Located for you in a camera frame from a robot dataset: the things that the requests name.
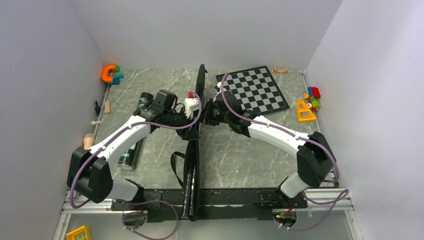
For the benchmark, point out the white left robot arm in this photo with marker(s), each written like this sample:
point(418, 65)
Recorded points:
point(89, 171)

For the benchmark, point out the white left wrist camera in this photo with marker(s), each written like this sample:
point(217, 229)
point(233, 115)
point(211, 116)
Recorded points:
point(191, 104)

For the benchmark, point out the black racket bag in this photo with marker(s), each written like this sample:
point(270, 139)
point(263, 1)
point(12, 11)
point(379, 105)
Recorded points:
point(191, 160)

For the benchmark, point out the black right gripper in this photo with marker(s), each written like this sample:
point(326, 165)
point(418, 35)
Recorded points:
point(207, 111)

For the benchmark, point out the small black figure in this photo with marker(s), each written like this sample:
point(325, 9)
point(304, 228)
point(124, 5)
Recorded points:
point(97, 108)

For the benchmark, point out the small wooden block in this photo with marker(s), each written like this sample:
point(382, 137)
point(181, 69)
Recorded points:
point(107, 107)

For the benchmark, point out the colourful brick toy stack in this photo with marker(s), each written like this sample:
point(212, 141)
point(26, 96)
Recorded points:
point(312, 97)

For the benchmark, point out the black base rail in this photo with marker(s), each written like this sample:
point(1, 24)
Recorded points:
point(214, 204)

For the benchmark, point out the yellow triangle toy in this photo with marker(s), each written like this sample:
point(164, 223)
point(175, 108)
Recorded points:
point(304, 113)

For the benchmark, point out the orange letter toy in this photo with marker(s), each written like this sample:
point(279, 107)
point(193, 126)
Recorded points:
point(108, 72)

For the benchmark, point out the beige rolling pin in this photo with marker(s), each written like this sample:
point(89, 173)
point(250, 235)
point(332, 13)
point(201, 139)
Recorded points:
point(88, 141)

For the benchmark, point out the yellow window toy frame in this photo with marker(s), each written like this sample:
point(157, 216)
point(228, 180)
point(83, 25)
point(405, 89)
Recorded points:
point(81, 233)

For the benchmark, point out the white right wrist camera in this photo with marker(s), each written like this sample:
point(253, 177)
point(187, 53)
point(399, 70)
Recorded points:
point(220, 91)

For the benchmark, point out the teal green toy blocks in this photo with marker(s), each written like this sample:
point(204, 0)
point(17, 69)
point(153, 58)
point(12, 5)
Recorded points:
point(116, 75)

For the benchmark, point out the black white chessboard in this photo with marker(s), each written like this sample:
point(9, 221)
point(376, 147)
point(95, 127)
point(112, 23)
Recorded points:
point(257, 90)

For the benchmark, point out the wooden arch block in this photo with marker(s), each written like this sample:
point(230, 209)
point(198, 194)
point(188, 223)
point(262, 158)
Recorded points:
point(280, 70)

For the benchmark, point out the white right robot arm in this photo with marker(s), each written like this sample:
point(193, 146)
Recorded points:
point(313, 155)

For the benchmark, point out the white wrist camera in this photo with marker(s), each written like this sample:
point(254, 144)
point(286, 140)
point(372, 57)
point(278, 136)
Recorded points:
point(220, 91)
point(191, 104)

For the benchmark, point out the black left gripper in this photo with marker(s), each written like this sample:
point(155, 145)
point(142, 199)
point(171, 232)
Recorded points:
point(189, 133)

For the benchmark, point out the black shuttlecock tube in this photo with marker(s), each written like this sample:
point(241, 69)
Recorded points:
point(128, 159)

